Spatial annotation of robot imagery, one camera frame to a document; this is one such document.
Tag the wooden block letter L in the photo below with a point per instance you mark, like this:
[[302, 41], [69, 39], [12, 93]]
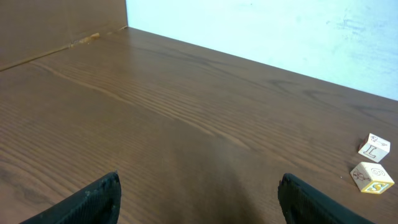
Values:
[[374, 147]]

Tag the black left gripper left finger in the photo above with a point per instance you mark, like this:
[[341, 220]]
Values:
[[97, 203]]

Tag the wooden block yellow S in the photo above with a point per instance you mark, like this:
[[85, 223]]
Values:
[[371, 178]]

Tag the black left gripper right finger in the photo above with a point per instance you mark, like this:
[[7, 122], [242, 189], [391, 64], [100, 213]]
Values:
[[302, 203]]

